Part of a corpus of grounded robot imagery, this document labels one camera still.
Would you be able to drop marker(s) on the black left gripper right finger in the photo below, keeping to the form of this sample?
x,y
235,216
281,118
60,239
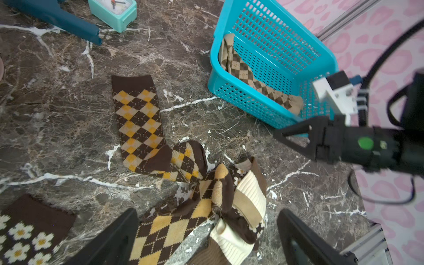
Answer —
x,y
302,246

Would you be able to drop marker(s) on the dark teal stapler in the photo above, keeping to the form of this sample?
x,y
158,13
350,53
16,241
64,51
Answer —
x,y
51,12

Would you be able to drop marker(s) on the beige green argyle sock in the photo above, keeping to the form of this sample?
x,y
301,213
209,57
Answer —
x,y
277,90

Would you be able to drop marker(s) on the brown daisy pattern sock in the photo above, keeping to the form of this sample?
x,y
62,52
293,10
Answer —
x,y
32,232

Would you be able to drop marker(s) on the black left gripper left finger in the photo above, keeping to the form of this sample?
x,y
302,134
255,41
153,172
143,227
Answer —
x,y
112,246

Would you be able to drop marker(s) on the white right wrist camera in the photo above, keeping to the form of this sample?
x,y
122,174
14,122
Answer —
x,y
337,91

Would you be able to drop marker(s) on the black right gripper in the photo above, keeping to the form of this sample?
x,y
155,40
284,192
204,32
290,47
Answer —
x,y
332,141

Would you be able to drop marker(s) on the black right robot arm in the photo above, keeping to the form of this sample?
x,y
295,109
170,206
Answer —
x,y
405,110

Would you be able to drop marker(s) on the small mint alarm clock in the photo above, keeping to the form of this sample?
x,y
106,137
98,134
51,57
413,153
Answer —
x,y
117,14

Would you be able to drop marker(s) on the teal plastic mesh basket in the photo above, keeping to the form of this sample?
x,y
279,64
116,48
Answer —
x,y
272,42

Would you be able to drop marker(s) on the brown yellow argyle sock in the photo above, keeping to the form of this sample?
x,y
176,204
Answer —
x,y
160,236
143,145

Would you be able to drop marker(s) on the brown cream striped sock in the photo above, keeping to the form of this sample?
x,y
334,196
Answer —
x,y
239,200

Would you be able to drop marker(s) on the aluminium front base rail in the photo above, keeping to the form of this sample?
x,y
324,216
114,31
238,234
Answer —
x,y
371,249

